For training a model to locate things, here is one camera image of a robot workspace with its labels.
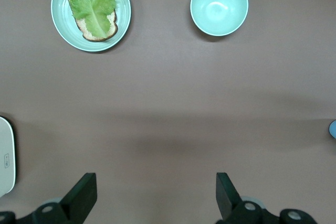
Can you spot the mint green plate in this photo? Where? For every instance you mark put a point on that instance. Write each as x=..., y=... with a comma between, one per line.
x=59, y=16

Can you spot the toasted bread slice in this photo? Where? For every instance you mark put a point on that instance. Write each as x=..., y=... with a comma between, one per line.
x=82, y=24

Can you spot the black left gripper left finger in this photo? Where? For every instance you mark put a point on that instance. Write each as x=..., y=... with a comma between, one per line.
x=78, y=200

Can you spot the blue plastic cup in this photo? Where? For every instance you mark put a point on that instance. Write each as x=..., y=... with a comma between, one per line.
x=333, y=129

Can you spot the mint green bowl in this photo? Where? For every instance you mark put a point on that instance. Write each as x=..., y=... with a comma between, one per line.
x=219, y=6

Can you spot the green lettuce leaf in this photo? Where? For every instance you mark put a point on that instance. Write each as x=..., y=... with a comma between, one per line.
x=90, y=3

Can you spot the white flat device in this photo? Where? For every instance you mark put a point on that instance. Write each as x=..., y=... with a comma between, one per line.
x=5, y=142

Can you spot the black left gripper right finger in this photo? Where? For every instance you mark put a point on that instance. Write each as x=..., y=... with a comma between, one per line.
x=231, y=203

